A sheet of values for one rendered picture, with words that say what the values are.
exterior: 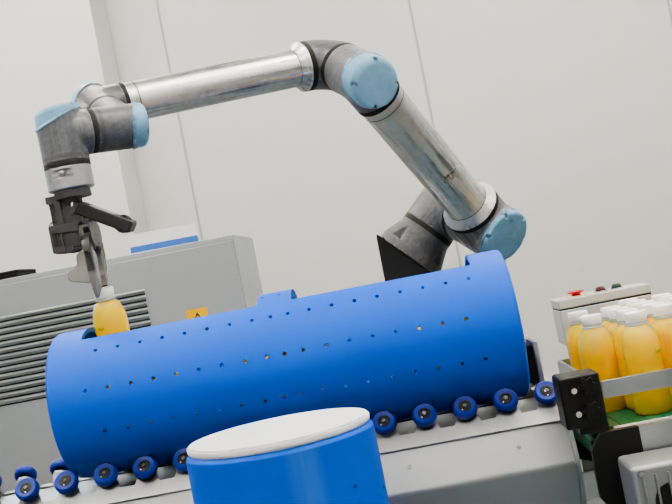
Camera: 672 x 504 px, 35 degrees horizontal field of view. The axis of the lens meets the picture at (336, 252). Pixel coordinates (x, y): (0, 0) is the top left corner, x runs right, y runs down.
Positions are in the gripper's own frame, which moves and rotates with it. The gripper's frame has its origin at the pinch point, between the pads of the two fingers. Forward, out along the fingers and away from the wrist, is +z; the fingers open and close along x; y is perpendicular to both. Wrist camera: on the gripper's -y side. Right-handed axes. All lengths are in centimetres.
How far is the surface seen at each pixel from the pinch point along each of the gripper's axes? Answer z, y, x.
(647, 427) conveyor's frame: 42, -93, 23
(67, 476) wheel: 32.7, 10.6, 10.7
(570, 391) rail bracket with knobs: 33, -81, 24
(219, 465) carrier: 28, -27, 58
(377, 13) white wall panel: -104, -74, -284
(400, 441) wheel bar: 38, -51, 12
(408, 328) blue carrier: 18, -57, 14
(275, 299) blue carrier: 8.4, -33.4, 5.9
